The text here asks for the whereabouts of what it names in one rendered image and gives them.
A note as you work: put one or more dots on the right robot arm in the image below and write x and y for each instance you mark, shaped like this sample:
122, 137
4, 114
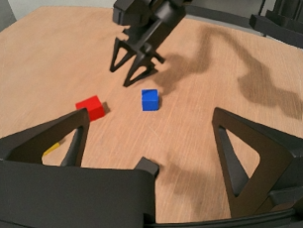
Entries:
151, 27

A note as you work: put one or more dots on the blue cube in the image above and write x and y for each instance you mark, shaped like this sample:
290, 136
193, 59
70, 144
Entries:
149, 99

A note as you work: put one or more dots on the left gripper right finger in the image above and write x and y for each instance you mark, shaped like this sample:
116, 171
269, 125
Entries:
280, 161

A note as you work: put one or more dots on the red rectangular block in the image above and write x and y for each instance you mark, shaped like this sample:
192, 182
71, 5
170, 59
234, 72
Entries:
94, 107

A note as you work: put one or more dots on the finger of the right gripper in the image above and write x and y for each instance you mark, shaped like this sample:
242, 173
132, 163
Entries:
117, 44
135, 64

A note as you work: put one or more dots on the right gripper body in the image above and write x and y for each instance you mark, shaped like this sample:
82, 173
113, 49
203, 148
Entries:
140, 48

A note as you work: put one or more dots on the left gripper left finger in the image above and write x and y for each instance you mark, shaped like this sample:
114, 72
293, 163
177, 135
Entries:
29, 145

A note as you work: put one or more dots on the yellow block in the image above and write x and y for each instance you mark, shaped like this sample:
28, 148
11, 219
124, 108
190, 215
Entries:
51, 149

